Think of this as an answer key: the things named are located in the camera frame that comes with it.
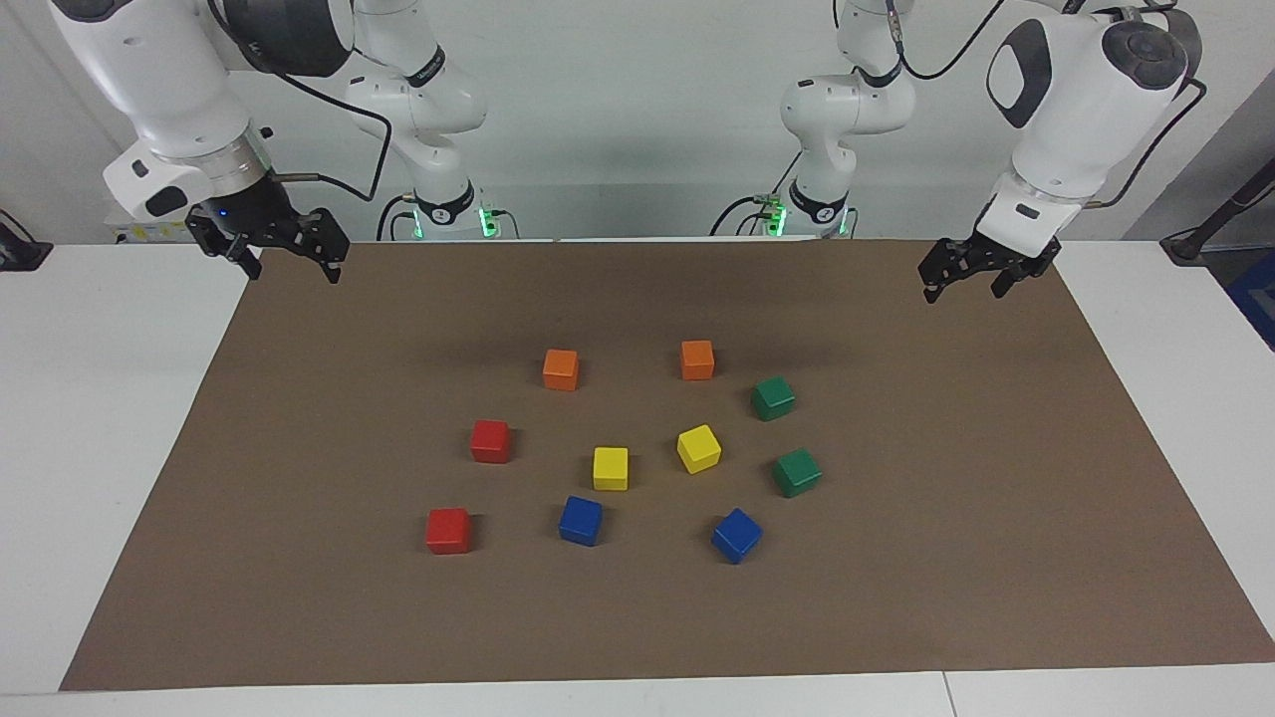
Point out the orange wooden cube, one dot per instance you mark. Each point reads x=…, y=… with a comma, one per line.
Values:
x=697, y=360
x=561, y=370

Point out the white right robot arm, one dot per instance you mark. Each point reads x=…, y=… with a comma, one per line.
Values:
x=159, y=70

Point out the yellow wooden cube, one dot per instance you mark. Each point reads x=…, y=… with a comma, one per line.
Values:
x=611, y=469
x=698, y=449

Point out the blue wooden cube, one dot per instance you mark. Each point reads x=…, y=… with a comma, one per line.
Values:
x=580, y=521
x=737, y=536

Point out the black device at table edge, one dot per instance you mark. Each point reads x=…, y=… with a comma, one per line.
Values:
x=20, y=251

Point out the green wooden cube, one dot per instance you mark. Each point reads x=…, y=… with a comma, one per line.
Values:
x=773, y=398
x=797, y=473

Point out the black stand foot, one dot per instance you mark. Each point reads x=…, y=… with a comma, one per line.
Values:
x=1210, y=227

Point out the white labelled box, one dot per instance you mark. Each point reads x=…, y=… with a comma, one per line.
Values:
x=149, y=233

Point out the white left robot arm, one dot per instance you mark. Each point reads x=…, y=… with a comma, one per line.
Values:
x=1066, y=110

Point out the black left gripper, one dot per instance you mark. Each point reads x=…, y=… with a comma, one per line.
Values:
x=1016, y=254

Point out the brown table mat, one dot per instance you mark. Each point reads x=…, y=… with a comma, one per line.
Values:
x=637, y=597

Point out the green lit base connector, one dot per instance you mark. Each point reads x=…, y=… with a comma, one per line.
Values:
x=775, y=215
x=488, y=220

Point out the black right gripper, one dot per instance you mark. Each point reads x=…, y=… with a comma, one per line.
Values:
x=249, y=207

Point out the blue floor object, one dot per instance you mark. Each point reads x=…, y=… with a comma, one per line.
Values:
x=1257, y=299

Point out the red wooden cube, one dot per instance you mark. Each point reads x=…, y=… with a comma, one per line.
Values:
x=490, y=442
x=448, y=532

